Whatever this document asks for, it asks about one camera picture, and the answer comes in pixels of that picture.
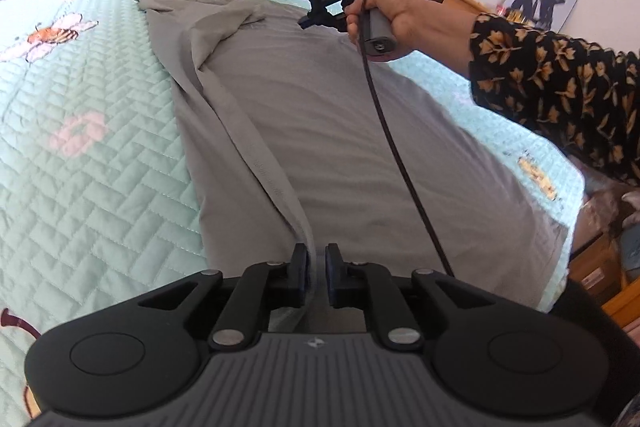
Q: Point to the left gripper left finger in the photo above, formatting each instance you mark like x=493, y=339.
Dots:
x=263, y=288

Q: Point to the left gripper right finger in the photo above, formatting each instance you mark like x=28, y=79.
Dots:
x=371, y=289

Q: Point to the grey t-shirt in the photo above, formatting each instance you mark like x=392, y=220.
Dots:
x=290, y=139

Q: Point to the right forearm floral sleeve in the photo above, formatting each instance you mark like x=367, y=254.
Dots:
x=581, y=97

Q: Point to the person's right hand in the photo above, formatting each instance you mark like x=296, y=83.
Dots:
x=432, y=28

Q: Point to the wooden cabinet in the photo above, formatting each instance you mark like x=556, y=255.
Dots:
x=471, y=6

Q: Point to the framed portrait on cabinet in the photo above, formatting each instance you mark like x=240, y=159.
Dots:
x=542, y=14

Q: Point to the mint quilted bee bedspread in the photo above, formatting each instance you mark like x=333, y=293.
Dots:
x=96, y=202

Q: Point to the cardboard box under bed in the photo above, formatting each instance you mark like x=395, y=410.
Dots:
x=598, y=269

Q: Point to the person's black clothing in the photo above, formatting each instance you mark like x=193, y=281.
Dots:
x=613, y=356

